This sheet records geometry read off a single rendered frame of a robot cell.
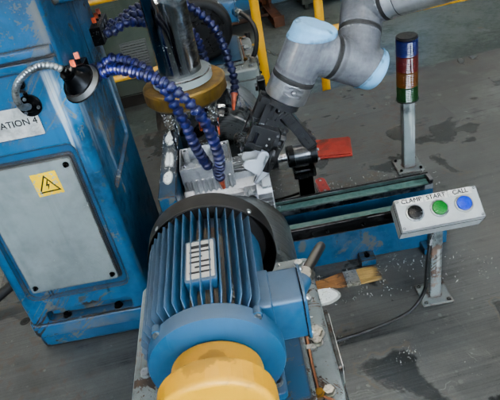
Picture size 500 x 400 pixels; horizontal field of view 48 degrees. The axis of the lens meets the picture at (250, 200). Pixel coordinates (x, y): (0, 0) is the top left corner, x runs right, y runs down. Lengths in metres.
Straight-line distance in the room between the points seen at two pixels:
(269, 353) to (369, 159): 1.27
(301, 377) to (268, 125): 0.61
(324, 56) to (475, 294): 0.64
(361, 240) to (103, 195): 0.64
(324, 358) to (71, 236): 0.65
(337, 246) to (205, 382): 0.91
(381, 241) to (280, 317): 0.80
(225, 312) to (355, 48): 0.71
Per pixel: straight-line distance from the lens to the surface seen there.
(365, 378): 1.22
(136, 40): 4.42
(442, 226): 1.19
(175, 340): 0.62
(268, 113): 1.18
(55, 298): 1.37
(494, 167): 1.80
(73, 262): 1.28
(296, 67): 1.13
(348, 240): 1.42
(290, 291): 0.67
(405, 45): 1.59
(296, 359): 0.78
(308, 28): 1.11
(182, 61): 1.17
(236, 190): 1.30
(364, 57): 1.17
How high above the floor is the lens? 1.78
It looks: 35 degrees down
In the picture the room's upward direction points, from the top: 12 degrees counter-clockwise
